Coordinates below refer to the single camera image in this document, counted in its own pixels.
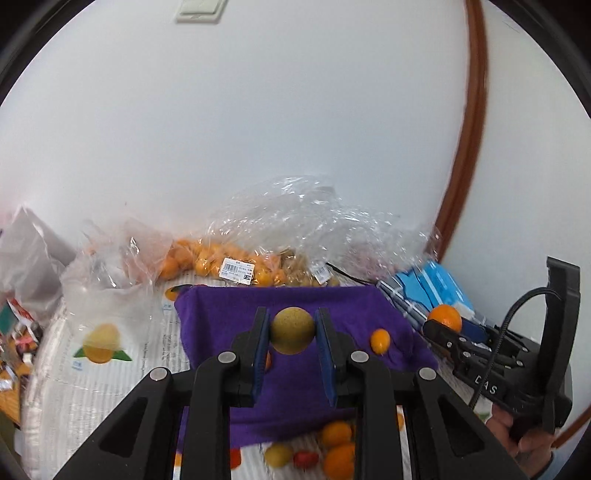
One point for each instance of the pile of bagged oranges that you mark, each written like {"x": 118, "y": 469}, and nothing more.
{"x": 203, "y": 258}

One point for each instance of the pile of brown longans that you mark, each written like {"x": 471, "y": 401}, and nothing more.
{"x": 300, "y": 272}

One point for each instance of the blue plastic packet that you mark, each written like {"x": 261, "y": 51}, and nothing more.
{"x": 408, "y": 281}

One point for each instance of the crumpled clear plastic bag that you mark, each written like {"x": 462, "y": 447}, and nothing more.
{"x": 383, "y": 235}

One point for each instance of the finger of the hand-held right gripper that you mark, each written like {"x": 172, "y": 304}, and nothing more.
{"x": 475, "y": 330}
{"x": 445, "y": 341}

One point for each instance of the small red fruit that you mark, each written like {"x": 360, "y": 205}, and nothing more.
{"x": 305, "y": 458}

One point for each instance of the brown wooden door frame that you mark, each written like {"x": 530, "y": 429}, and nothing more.
{"x": 475, "y": 115}

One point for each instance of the round yellow-green fruit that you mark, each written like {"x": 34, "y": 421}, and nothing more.
{"x": 278, "y": 454}
{"x": 292, "y": 330}

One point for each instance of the white plastic bag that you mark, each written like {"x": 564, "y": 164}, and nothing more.
{"x": 32, "y": 249}

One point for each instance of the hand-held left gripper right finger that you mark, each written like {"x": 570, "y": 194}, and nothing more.
{"x": 326, "y": 364}

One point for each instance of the white light switch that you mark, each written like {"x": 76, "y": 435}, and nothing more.
{"x": 201, "y": 11}

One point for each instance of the wooden nightstand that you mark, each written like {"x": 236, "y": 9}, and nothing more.
{"x": 9, "y": 401}

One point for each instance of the person's right hand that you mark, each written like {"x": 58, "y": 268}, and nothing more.
{"x": 531, "y": 447}

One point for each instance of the blue tissue pack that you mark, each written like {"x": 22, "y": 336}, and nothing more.
{"x": 445, "y": 286}

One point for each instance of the purple towel tray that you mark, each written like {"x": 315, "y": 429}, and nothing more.
{"x": 295, "y": 383}

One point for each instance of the white price label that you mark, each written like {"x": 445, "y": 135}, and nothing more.
{"x": 236, "y": 270}
{"x": 322, "y": 275}

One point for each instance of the grey checkered cloth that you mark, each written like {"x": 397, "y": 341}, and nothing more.
{"x": 397, "y": 297}

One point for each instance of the pile of small toiletries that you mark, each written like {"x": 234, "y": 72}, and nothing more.
{"x": 21, "y": 341}

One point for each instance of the small oval kumquat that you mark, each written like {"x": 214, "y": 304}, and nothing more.
{"x": 380, "y": 340}

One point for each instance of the fruit-printed tablecloth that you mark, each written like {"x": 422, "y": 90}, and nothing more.
{"x": 152, "y": 332}

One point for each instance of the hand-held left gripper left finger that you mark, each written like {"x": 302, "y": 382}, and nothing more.
{"x": 261, "y": 364}

